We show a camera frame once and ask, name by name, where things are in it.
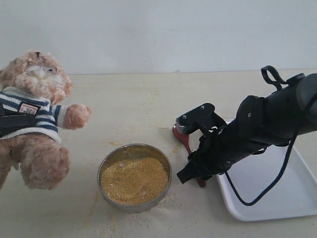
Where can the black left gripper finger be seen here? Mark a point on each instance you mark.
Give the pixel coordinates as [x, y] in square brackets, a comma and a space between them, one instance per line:
[11, 121]

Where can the dark red wooden spoon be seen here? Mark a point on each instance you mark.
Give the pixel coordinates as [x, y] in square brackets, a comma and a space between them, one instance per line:
[184, 140]

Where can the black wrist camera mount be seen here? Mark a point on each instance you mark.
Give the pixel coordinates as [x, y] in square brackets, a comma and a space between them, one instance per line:
[202, 117]

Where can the white rectangular plastic tray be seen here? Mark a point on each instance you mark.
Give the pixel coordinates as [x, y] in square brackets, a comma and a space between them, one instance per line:
[294, 196]

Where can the teddy bear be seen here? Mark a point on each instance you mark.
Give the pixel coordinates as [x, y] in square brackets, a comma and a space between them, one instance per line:
[35, 83]

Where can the steel bowl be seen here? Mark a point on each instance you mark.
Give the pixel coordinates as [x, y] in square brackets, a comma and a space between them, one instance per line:
[135, 151]

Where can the yellow millet grains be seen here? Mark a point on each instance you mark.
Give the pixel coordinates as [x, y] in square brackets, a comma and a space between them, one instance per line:
[134, 181]

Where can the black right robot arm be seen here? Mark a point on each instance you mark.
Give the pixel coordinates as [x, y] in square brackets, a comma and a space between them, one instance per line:
[260, 122]

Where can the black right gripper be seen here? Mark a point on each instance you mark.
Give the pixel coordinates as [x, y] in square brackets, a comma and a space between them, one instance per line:
[218, 151]

